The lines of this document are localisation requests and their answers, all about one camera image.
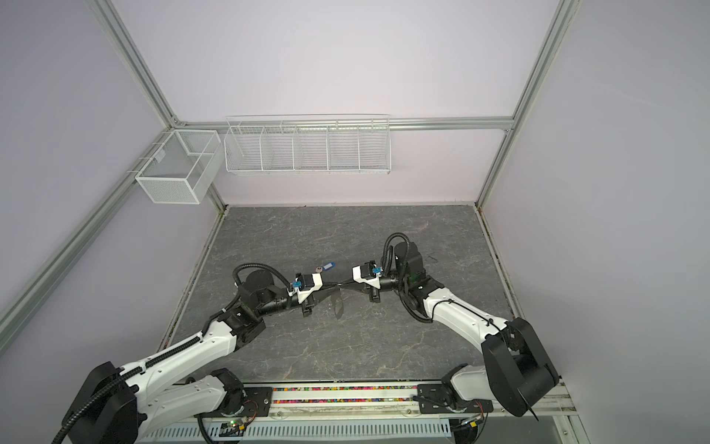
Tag blue key tag with key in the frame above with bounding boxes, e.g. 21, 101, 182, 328
315, 262, 336, 274

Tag left aluminium frame post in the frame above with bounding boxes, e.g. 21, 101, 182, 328
87, 1, 227, 215

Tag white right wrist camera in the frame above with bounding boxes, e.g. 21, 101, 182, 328
352, 261, 383, 280

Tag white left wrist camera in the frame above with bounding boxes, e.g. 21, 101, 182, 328
291, 273, 324, 305

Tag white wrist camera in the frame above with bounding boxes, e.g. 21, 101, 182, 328
291, 273, 324, 305
352, 261, 383, 280

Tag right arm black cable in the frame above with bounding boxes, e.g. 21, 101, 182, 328
382, 232, 434, 324

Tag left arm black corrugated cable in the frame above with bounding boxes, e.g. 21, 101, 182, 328
52, 263, 292, 444

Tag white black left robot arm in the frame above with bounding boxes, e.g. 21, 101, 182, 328
53, 263, 343, 443

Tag small white mesh basket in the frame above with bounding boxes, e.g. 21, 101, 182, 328
136, 129, 225, 205

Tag aluminium base rail with beads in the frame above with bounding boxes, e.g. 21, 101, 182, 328
243, 381, 572, 420

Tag long white wire basket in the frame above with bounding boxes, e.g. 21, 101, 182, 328
223, 114, 392, 175

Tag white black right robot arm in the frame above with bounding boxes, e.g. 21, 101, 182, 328
351, 240, 560, 417

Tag white vented cable duct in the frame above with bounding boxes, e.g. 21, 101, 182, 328
140, 418, 453, 443

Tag aluminium frame corner post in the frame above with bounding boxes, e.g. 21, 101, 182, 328
475, 0, 581, 209

